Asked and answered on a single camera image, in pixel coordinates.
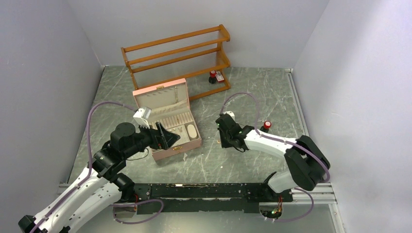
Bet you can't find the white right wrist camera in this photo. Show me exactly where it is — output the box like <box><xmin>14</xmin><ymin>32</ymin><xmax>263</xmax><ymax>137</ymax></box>
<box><xmin>223</xmin><ymin>111</ymin><xmax>235</xmax><ymax>120</ymax></box>

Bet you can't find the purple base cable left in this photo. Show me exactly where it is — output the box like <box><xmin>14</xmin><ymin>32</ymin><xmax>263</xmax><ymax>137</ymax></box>
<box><xmin>112</xmin><ymin>199</ymin><xmax>164</xmax><ymax>225</ymax></box>

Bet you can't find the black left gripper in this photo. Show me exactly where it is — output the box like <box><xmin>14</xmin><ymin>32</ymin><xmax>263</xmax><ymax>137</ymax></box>
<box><xmin>123</xmin><ymin>119</ymin><xmax>180</xmax><ymax>158</ymax></box>

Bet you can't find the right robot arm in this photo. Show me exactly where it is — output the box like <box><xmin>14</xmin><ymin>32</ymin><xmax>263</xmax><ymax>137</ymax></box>
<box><xmin>216</xmin><ymin>113</ymin><xmax>330</xmax><ymax>201</ymax></box>

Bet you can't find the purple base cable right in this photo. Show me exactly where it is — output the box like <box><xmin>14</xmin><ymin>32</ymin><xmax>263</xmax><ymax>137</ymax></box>
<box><xmin>264</xmin><ymin>188</ymin><xmax>314</xmax><ymax>223</ymax></box>

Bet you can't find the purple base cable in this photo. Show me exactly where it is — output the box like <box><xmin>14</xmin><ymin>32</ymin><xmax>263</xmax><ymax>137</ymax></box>
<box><xmin>264</xmin><ymin>188</ymin><xmax>314</xmax><ymax>223</ymax></box>
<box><xmin>112</xmin><ymin>199</ymin><xmax>164</xmax><ymax>225</ymax></box>

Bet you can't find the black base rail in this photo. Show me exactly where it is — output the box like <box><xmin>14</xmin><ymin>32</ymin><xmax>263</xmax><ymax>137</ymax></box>
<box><xmin>69</xmin><ymin>183</ymin><xmax>337</xmax><ymax>218</ymax></box>

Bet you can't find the wooden shelf rack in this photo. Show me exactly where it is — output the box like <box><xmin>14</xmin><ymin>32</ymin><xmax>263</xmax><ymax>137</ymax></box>
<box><xmin>120</xmin><ymin>24</ymin><xmax>231</xmax><ymax>100</ymax></box>

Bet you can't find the cream watch pillow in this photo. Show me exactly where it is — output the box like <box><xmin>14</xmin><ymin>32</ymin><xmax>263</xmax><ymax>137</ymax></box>
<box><xmin>187</xmin><ymin>124</ymin><xmax>198</xmax><ymax>139</ymax></box>

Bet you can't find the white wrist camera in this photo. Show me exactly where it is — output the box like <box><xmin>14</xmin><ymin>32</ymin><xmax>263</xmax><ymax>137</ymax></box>
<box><xmin>133</xmin><ymin>106</ymin><xmax>152</xmax><ymax>128</ymax></box>
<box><xmin>223</xmin><ymin>111</ymin><xmax>235</xmax><ymax>120</ymax></box>

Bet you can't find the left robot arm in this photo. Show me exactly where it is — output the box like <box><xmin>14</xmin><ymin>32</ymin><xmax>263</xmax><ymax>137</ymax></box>
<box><xmin>18</xmin><ymin>122</ymin><xmax>180</xmax><ymax>233</ymax></box>

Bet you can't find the pink jewelry box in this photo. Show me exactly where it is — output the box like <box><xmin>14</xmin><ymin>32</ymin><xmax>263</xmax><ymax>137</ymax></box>
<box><xmin>133</xmin><ymin>78</ymin><xmax>202</xmax><ymax>161</ymax></box>

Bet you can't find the red black stamp on table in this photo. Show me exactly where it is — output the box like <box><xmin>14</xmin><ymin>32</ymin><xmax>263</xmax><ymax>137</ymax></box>
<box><xmin>260</xmin><ymin>120</ymin><xmax>272</xmax><ymax>133</ymax></box>

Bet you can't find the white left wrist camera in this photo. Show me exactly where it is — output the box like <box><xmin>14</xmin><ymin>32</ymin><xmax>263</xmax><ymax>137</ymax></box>
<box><xmin>133</xmin><ymin>106</ymin><xmax>152</xmax><ymax>128</ymax></box>

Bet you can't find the red black stamp on shelf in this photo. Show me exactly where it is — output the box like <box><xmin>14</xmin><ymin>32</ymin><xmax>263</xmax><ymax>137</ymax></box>
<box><xmin>208</xmin><ymin>70</ymin><xmax>217</xmax><ymax>84</ymax></box>

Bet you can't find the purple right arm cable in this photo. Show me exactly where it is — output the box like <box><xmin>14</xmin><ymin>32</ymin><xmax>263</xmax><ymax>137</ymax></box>
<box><xmin>220</xmin><ymin>92</ymin><xmax>331</xmax><ymax>183</ymax></box>

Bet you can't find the red white small box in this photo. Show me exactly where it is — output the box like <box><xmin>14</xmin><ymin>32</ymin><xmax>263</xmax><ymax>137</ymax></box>
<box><xmin>215</xmin><ymin>71</ymin><xmax>224</xmax><ymax>83</ymax></box>

